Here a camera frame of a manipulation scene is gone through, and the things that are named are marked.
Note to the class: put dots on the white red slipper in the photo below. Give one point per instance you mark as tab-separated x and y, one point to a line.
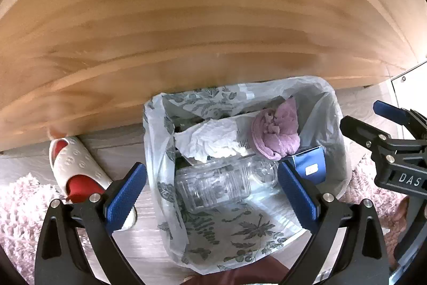
76	164

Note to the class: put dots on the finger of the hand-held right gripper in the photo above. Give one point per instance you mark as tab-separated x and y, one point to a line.
357	129
388	109

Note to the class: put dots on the person's right hand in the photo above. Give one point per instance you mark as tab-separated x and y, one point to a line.
398	215

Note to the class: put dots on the dark red cloth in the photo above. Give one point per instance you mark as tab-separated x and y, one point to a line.
233	271

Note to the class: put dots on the purple cloth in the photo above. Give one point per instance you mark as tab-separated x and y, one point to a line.
277	128

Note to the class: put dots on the clear plastic clamshell container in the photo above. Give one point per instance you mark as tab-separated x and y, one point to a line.
216	186

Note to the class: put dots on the wooden bed frame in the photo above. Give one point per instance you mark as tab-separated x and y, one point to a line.
200	21

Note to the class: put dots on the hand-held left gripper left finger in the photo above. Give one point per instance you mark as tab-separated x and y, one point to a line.
126	191

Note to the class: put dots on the bin with printed plastic liner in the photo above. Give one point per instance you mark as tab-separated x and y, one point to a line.
166	144

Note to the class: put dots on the blue carton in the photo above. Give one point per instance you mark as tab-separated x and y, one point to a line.
310	166

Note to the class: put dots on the white tissue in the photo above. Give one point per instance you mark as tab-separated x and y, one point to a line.
213	138

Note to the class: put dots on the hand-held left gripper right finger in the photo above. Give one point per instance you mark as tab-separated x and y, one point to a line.
297	195

